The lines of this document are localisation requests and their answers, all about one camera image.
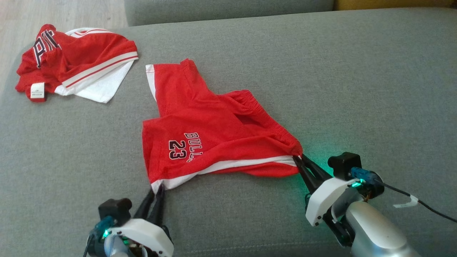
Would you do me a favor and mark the left camera cable teal plug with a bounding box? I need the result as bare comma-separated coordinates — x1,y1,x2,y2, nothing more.
83,215,115,257

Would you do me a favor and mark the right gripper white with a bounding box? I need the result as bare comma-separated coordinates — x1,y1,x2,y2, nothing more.
292,154,363,247

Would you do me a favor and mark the grey sofa seat cushion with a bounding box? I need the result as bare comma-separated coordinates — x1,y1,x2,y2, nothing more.
124,0,336,27

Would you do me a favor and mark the red jersey white trim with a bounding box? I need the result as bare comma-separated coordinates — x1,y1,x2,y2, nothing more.
15,24,139,104

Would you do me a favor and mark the red shorts number 23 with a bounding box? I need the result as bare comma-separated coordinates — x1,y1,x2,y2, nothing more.
142,59,303,195

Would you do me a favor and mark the yellow sofa back cushion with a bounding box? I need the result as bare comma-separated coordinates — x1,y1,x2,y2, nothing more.
334,0,457,10

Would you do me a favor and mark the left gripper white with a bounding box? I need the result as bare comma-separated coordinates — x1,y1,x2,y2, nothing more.
106,183,175,257

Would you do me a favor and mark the large grey sofa ottoman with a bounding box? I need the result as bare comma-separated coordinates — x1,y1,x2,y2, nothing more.
0,7,457,257

